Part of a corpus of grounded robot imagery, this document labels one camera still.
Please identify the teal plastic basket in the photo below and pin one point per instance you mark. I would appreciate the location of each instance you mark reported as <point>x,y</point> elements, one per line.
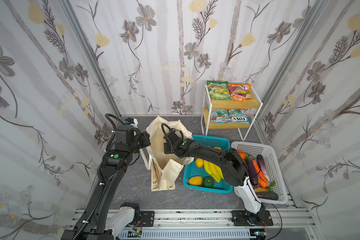
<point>200,176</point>

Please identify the green bell pepper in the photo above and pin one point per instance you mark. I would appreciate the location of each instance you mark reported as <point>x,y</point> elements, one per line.
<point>208,182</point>

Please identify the green snack bag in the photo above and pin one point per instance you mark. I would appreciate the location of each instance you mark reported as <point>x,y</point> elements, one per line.
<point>218,90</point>

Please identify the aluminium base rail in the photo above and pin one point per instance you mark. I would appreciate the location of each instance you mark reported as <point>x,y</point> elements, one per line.
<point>277,224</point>

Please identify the orange tangerine in white basket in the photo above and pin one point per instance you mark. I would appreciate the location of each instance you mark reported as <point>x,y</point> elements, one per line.
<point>242,154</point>

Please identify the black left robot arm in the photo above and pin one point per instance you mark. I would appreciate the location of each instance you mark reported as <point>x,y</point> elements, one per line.
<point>108,180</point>

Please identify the teal candy bag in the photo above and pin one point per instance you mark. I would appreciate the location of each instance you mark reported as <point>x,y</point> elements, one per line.
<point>219,116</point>

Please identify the yellow lemon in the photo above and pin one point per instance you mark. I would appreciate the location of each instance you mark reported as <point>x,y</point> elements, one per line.
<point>199,163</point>

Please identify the yellow banana bunch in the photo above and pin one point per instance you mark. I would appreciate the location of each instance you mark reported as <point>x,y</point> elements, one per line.
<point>214,171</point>

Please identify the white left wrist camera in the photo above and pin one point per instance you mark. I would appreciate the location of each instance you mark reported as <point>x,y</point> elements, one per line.
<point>131,121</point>

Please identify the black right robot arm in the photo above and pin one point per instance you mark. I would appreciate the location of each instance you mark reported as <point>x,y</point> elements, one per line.
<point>236,172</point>

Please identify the dark green cucumber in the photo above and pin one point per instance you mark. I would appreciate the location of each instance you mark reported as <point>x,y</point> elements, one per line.
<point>267,195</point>

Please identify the orange snack bag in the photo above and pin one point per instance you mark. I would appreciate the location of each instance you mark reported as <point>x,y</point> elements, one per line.
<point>240,92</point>

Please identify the white plastic basket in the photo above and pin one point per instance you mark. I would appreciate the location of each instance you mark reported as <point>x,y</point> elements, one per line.
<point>272,168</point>

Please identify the white wooden two-tier shelf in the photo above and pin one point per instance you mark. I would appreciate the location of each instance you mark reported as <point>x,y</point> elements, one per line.
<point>209,104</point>

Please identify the yellow bumpy citrus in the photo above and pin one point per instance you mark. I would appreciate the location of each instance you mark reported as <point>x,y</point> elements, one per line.
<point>196,181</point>

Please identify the orange carrot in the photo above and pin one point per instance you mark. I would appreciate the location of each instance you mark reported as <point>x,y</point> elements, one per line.
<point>261,178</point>

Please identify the Fox's candy bag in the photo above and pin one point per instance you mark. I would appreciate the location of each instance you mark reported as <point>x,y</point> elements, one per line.
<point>238,116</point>

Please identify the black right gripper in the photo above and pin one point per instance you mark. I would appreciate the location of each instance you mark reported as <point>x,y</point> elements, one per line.
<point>168,144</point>

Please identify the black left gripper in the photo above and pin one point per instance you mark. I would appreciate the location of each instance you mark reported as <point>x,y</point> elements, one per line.
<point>144,140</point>

